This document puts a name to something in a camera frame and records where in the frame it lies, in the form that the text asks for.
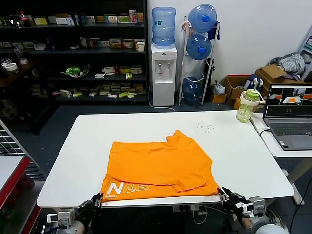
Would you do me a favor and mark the black shelving unit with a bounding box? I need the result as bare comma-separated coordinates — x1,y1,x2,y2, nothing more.
0,0,149,107

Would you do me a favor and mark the red frame cart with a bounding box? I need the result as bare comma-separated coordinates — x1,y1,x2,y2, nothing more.
0,156,47,234

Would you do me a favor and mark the white plastic bag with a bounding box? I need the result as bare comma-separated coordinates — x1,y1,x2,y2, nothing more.
211,82,226,95

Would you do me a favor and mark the black tripod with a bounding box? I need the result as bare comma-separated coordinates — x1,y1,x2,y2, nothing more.
206,58,216,81

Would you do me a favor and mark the orange t-shirt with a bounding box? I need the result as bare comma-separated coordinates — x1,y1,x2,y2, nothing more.
101,129,221,203

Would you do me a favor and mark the blue water jug with label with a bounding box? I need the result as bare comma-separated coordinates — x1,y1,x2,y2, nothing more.
151,6,176,48

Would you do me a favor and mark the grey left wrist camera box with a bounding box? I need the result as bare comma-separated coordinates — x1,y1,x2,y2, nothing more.
46,211,74,230

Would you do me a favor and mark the bowl of green fruit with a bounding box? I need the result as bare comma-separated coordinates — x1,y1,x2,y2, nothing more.
60,62,90,78

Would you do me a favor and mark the green drinking bottle with straw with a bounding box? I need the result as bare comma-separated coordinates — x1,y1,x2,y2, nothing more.
235,80,266,124

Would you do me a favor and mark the white metal jug rack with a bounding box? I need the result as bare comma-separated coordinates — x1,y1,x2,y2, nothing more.
178,16,221,106

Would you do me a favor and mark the white teal storage rack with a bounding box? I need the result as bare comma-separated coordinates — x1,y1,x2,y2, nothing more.
298,34,312,65

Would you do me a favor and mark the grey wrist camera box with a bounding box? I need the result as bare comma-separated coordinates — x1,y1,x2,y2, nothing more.
46,211,74,230
242,196,266,217

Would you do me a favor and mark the white water dispenser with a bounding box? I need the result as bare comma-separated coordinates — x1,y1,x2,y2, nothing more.
150,43,178,107

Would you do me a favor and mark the large flat cardboard box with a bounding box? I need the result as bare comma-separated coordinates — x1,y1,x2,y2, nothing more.
255,63,308,85

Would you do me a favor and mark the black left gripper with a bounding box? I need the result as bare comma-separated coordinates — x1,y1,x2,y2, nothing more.
78,192,103,221

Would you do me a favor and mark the white laptop cable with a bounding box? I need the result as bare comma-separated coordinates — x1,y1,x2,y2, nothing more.
257,126,271,137

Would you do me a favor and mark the clear plastic bottle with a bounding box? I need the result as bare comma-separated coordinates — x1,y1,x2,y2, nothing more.
13,46,28,65

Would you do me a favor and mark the small orange cardboard box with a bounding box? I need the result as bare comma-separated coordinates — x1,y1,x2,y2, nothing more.
211,93,228,104

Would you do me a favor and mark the white side table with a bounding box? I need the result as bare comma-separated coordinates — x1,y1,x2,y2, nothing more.
250,112,312,205

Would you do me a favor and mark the white wire grid panel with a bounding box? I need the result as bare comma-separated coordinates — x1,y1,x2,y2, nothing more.
0,119,47,181

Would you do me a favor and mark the blue white package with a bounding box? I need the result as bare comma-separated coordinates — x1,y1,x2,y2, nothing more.
245,74,265,92

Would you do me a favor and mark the shiny dark bowl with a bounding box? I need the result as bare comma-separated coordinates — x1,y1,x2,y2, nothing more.
8,15,24,26

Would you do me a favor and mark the white power strip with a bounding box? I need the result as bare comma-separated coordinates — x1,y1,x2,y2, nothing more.
172,204,208,213

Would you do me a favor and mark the grey laptop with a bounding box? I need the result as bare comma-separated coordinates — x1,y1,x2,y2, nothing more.
263,84,312,151

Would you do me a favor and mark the white round container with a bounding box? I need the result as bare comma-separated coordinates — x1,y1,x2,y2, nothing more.
1,58,18,74

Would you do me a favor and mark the blue cloth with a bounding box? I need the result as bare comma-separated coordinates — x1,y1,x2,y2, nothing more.
208,23,221,41

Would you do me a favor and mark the grey striped clothes pile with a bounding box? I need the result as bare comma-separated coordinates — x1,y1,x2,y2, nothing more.
272,52,307,80

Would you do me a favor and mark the cola bottle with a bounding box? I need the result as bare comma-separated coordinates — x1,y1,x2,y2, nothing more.
19,10,31,27

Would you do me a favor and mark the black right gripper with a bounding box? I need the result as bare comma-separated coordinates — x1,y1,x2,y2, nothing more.
219,187,247,215

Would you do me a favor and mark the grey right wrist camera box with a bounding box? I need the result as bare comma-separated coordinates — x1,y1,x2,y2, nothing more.
242,196,266,217

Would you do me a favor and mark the open brown cardboard box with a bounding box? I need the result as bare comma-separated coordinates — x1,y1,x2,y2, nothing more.
223,75,253,106

